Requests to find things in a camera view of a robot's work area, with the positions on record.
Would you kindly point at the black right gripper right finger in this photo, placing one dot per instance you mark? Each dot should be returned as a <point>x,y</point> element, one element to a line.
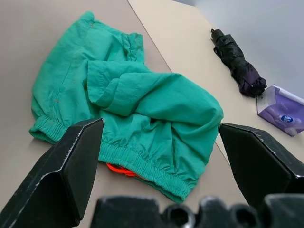
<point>259,164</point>

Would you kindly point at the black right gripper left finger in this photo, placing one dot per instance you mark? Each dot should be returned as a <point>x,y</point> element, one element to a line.
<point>57,180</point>

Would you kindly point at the teal green cloth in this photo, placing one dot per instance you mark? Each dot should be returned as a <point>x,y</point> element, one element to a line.
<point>147,104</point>

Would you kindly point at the orange object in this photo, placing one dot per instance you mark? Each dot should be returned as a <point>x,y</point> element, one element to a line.
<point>120,170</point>

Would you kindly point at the purple tissue pack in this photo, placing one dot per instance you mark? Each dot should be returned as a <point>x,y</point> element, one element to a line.
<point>280,110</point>

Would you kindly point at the black folded umbrella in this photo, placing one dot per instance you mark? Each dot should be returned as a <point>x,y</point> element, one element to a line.
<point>237,61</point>

